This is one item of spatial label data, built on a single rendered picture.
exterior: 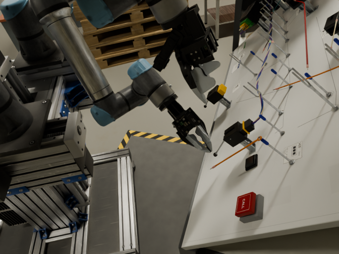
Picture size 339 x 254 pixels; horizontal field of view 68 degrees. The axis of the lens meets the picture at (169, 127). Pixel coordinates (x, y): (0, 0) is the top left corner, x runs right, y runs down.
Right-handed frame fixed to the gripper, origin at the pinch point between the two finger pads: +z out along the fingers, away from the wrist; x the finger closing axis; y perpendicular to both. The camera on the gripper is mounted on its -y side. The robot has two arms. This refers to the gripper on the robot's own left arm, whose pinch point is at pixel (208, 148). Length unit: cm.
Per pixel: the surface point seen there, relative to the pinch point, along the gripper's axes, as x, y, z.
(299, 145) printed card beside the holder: 14.4, 22.3, 10.3
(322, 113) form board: 23.4, 22.6, 8.1
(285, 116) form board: 21.1, 11.3, 5.8
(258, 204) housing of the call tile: -1.9, 23.8, 13.3
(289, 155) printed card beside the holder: 11.5, 21.4, 10.8
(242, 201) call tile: -4.1, 21.5, 11.3
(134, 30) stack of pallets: 49, -221, -134
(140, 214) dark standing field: -58, -99, 18
